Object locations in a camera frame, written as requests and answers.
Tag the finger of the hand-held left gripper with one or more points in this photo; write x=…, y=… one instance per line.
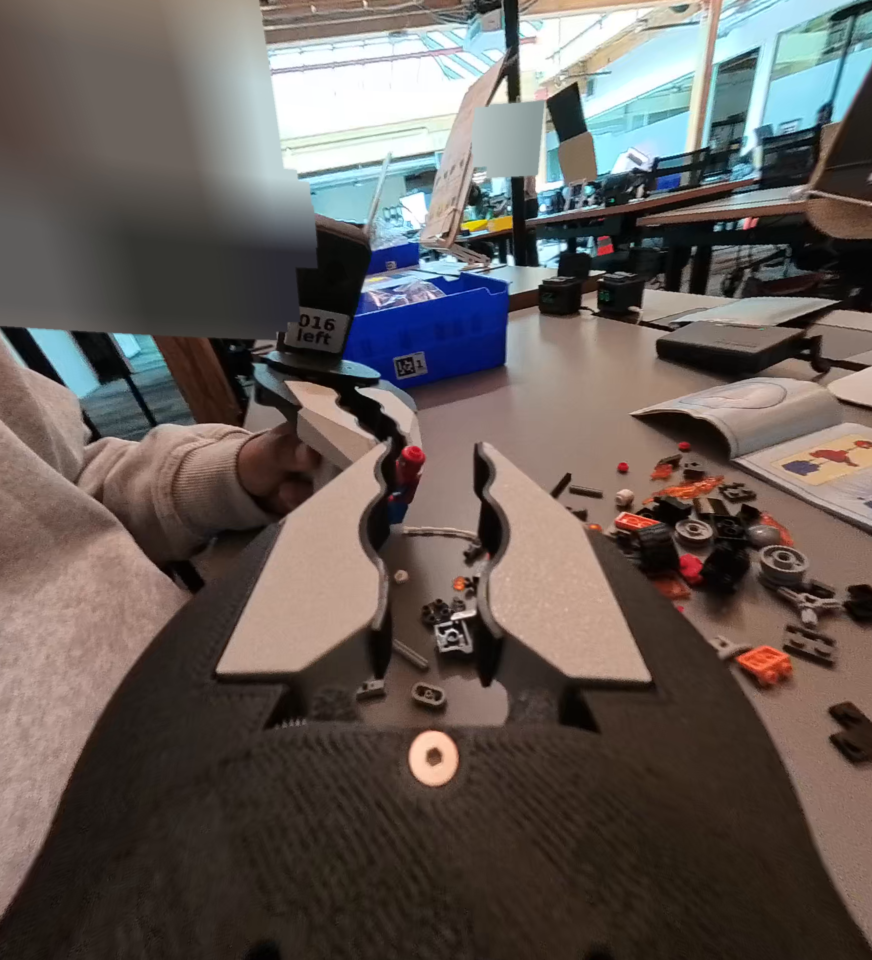
x=327, y=427
x=402, y=420

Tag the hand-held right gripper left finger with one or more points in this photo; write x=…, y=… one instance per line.
x=308, y=592

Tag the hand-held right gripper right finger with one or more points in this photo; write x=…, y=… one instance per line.
x=563, y=592

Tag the red and blue lego minifigure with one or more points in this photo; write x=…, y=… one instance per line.
x=408, y=480

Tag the pile of lego pieces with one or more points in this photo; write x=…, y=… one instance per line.
x=721, y=555

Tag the lego instruction booklet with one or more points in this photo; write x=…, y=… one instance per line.
x=781, y=420

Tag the grey lego connector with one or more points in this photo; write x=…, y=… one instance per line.
x=371, y=688

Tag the grey lego axle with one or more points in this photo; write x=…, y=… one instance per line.
x=410, y=654

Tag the grey oval lego liftarm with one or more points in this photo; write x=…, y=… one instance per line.
x=428, y=695

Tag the orange lego plate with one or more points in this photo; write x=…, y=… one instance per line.
x=764, y=666

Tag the black curved lego brick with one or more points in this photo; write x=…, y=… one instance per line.
x=856, y=731

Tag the person's left hand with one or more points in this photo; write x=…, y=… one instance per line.
x=282, y=469

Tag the blue plastic bin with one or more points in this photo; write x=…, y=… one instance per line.
x=391, y=256
x=436, y=337

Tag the clear plastic bag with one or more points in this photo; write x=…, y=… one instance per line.
x=413, y=289

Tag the cardboard sign stand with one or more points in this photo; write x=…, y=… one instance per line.
x=458, y=165

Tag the black pole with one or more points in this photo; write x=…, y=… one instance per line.
x=518, y=135

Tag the person's grey sweatshirt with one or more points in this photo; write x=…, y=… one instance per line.
x=16, y=600

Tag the black power adapter box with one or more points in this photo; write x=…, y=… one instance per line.
x=728, y=346

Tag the long wooden desk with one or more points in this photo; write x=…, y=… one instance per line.
x=668, y=202

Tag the white paper sheet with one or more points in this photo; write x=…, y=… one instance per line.
x=758, y=309

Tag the black lego chassis frame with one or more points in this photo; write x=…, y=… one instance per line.
x=452, y=637

